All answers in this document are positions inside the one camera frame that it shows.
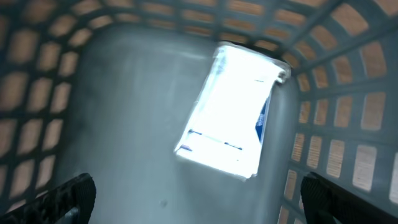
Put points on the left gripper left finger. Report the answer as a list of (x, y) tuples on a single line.
[(71, 202)]

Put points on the grey plastic shopping basket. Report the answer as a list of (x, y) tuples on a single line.
[(106, 88)]

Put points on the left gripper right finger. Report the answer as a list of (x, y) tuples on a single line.
[(327, 203)]

